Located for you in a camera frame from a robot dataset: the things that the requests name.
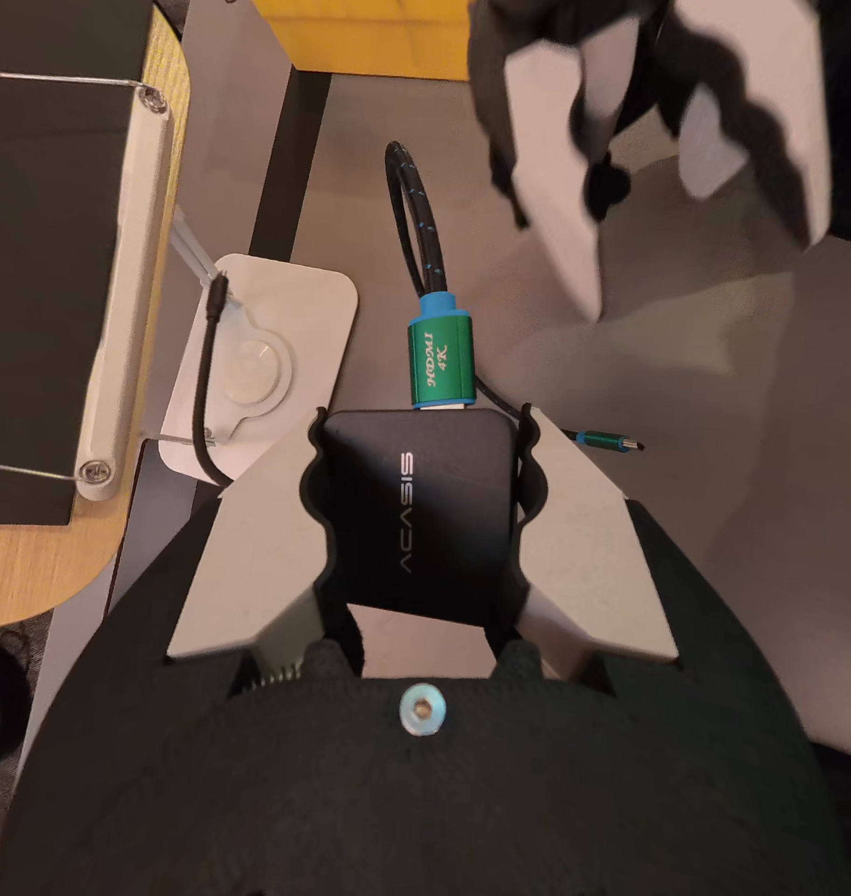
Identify black braided HDMI cable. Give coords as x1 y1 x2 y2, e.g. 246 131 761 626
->
385 140 647 455

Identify large yellow plastic bin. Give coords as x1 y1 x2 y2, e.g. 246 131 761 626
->
254 0 472 81

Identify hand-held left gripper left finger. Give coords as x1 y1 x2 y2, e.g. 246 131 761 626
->
165 406 367 679

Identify black square adapter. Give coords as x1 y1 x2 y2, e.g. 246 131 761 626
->
319 408 526 629

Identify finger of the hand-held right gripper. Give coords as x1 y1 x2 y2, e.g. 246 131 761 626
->
504 15 642 322
674 0 834 249

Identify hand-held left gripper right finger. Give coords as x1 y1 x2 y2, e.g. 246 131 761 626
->
483 403 680 680

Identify black flat sheet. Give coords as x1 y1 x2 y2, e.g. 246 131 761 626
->
0 0 153 526

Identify thin black adapter cable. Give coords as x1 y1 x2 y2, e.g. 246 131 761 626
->
191 272 232 487

